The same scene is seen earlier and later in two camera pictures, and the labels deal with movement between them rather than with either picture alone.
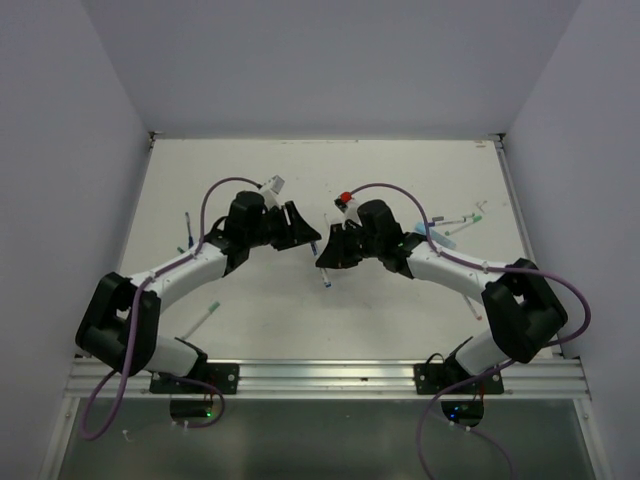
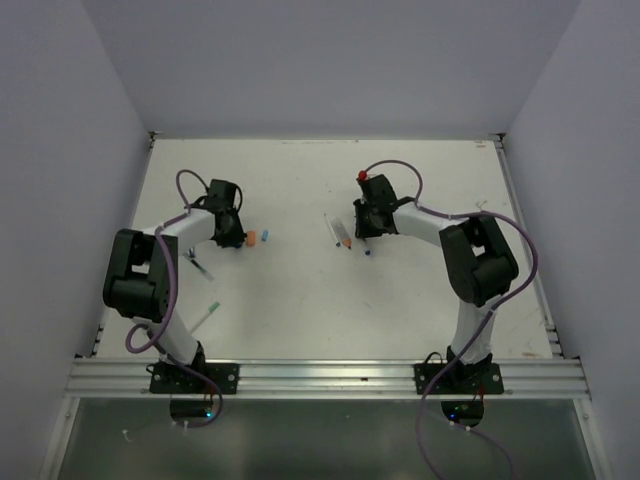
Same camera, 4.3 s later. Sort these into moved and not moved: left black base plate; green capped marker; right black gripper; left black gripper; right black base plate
Moved: left black gripper; right black gripper
Not moved: right black base plate; green capped marker; left black base plate
